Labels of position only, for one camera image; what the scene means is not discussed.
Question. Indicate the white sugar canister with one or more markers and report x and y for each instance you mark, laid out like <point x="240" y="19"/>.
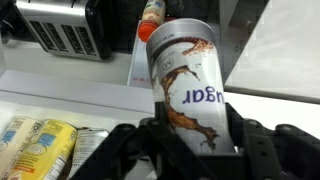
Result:
<point x="186" y="77"/>

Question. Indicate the red lid spice jar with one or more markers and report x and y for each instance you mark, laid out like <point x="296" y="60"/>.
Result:
<point x="152" y="17"/>

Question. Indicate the white paper notice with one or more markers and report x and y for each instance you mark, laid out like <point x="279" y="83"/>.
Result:
<point x="138" y="75"/>

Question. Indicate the silver toaster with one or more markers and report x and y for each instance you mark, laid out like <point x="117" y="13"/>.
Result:
<point x="74" y="28"/>

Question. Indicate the yellow container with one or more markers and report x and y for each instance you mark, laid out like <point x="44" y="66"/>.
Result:
<point x="47" y="153"/>

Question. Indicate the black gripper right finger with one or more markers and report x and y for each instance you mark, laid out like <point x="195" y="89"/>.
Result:
<point x="285" y="153"/>

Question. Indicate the foil bag in cupboard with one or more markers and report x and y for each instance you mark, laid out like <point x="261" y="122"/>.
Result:
<point x="86" y="143"/>

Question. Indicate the beige box in cupboard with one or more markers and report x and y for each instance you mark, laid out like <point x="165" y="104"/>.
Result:
<point x="12" y="142"/>

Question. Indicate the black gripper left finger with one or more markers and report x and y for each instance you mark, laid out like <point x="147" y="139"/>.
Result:
<point x="117" y="155"/>

